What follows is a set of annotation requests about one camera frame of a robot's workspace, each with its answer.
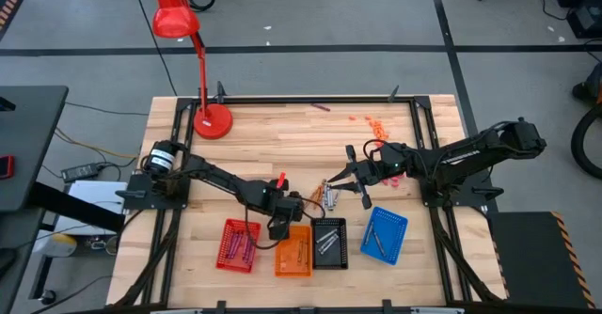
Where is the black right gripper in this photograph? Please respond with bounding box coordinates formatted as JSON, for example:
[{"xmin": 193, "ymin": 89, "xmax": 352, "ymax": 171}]
[{"xmin": 327, "ymin": 143, "xmax": 394, "ymax": 211}]

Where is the orange plastic basket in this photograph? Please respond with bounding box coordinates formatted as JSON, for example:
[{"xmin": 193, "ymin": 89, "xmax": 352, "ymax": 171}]
[{"xmin": 274, "ymin": 224, "xmax": 314, "ymax": 278}]

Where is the blue plastic basket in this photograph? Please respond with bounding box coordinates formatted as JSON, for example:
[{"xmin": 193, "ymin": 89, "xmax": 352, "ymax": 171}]
[{"xmin": 359, "ymin": 205, "xmax": 409, "ymax": 266}]

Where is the black plastic basket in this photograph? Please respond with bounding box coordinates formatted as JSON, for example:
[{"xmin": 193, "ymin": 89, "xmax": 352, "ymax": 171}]
[{"xmin": 310, "ymin": 217, "xmax": 349, "ymax": 271}]

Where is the red plastic basket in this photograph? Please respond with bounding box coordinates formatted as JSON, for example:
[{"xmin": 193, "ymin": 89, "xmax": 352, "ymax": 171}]
[{"xmin": 215, "ymin": 217, "xmax": 262, "ymax": 275}]

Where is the white box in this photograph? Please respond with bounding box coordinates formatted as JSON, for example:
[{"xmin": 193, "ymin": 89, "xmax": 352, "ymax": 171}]
[{"xmin": 68, "ymin": 180, "xmax": 126, "ymax": 235}]

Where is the black platform striped edge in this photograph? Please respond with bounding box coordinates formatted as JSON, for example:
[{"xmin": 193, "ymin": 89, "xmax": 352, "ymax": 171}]
[{"xmin": 486, "ymin": 210, "xmax": 598, "ymax": 310}]

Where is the black power adapter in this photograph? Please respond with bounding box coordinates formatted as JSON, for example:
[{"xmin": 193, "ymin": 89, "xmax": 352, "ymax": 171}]
[{"xmin": 60, "ymin": 162, "xmax": 103, "ymax": 183}]

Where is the red desk lamp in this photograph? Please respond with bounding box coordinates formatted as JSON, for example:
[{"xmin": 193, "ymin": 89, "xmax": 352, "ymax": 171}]
[{"xmin": 150, "ymin": 0, "xmax": 234, "ymax": 141}]

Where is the yellow white object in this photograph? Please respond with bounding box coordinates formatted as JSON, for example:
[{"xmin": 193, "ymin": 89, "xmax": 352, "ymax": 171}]
[{"xmin": 35, "ymin": 232, "xmax": 79, "ymax": 259}]

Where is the black desk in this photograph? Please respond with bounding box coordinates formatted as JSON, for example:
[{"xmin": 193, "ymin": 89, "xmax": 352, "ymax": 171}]
[{"xmin": 0, "ymin": 85, "xmax": 70, "ymax": 213}]

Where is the black box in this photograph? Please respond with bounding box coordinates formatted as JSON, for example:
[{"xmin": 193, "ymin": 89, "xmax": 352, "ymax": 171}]
[{"xmin": 552, "ymin": 0, "xmax": 602, "ymax": 40}]

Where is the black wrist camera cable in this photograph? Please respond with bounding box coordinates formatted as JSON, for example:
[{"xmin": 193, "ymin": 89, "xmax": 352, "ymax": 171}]
[{"xmin": 243, "ymin": 196, "xmax": 326, "ymax": 252}]

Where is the black aluminium table frame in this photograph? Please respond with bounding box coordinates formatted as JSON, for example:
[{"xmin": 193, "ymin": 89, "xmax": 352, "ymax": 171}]
[{"xmin": 106, "ymin": 81, "xmax": 508, "ymax": 314}]

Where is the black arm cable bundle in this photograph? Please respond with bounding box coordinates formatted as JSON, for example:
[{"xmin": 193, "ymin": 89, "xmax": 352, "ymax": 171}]
[
  {"xmin": 115, "ymin": 208, "xmax": 182, "ymax": 308},
  {"xmin": 430, "ymin": 208, "xmax": 502, "ymax": 304}
]

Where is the black lamp cable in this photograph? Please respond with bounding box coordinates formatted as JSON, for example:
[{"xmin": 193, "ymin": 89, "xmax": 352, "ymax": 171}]
[{"xmin": 130, "ymin": 0, "xmax": 178, "ymax": 97}]

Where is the yellow floor cable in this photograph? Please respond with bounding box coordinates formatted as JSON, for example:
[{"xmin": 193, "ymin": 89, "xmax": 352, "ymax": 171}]
[{"xmin": 54, "ymin": 128, "xmax": 140, "ymax": 161}]

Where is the black floor cable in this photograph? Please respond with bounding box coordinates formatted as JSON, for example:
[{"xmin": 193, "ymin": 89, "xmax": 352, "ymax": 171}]
[{"xmin": 65, "ymin": 101, "xmax": 150, "ymax": 117}]

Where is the black vacuum hose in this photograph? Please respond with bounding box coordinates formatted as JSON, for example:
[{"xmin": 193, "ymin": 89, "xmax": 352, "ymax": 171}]
[{"xmin": 570, "ymin": 104, "xmax": 602, "ymax": 181}]

